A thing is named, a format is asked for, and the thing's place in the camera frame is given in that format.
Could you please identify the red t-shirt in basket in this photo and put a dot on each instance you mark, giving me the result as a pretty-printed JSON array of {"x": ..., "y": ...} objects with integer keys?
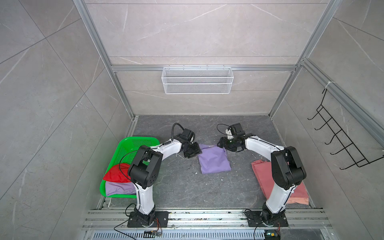
[{"x": 118, "y": 174}]

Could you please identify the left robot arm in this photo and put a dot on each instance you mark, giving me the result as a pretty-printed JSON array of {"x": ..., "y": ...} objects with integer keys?
[{"x": 146, "y": 165}]

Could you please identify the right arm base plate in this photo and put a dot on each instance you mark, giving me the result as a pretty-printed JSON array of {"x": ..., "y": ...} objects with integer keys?
[{"x": 265, "y": 218}]

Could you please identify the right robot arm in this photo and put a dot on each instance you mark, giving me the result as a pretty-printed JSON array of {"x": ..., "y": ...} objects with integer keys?
[{"x": 287, "y": 168}]

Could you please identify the purple SHINE t-shirt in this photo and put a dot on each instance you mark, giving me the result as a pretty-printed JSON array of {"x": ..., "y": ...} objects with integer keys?
[{"x": 213, "y": 159}]

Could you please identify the lilac t-shirt in basket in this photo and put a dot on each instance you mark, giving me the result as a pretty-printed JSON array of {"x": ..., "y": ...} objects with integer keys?
[{"x": 112, "y": 189}]

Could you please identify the green plastic basket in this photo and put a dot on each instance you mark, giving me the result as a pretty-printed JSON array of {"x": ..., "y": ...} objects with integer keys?
[{"x": 124, "y": 154}]

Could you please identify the white wire mesh shelf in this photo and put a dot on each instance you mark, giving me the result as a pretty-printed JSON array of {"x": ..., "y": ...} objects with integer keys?
[{"x": 197, "y": 80}]

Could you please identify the black wire hook rack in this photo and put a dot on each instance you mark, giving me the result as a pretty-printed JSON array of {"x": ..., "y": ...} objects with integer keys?
[{"x": 340, "y": 136}]

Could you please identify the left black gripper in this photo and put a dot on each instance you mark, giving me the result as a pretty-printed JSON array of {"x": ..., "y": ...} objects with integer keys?
[{"x": 197, "y": 151}]

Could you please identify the aluminium rail base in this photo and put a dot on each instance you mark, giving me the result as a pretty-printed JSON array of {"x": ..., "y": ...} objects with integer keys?
[{"x": 230, "y": 224}]

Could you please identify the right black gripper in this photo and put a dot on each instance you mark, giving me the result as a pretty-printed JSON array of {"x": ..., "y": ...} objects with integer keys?
[{"x": 223, "y": 143}]

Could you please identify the folded pink t-shirt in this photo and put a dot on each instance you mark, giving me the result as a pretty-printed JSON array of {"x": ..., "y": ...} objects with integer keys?
[{"x": 263, "y": 173}]

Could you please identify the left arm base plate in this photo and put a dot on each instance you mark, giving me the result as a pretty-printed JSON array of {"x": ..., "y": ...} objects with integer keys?
[{"x": 153, "y": 219}]

